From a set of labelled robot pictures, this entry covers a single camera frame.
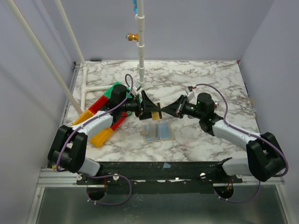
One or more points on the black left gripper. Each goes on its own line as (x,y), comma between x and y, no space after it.
(146,105)

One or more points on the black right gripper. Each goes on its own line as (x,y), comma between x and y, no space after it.
(181,107)

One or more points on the gold credit card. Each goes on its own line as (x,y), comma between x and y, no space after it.
(157,115)

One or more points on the beige card holder wallet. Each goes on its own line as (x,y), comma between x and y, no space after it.
(157,132)

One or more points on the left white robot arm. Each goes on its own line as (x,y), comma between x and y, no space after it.
(68,150)

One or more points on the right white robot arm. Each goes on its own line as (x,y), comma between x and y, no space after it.
(264,156)

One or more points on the green plastic bin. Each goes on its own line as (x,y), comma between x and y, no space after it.
(117,87)

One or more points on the red plastic bin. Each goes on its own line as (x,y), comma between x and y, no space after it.
(101,105)

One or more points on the yellow plastic bin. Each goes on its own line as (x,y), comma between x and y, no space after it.
(96,127)

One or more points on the orange knob on pipe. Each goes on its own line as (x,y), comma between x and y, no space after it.
(130,37)

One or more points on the white slanted pole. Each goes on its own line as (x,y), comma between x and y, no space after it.
(13,7)

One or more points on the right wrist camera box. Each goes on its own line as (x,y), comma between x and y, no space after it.
(190,93)

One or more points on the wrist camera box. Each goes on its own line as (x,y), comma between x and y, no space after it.
(136,87)
(190,93)

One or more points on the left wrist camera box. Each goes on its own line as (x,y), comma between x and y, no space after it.
(136,87)

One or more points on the black table front rail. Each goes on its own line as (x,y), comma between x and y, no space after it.
(159,177)

